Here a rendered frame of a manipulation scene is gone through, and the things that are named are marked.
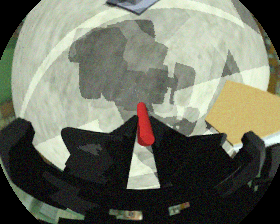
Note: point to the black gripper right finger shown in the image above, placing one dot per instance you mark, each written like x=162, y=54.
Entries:
x=173, y=150

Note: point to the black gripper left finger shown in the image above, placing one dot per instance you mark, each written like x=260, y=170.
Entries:
x=116, y=146

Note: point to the red peg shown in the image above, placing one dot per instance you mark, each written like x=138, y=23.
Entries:
x=144, y=127

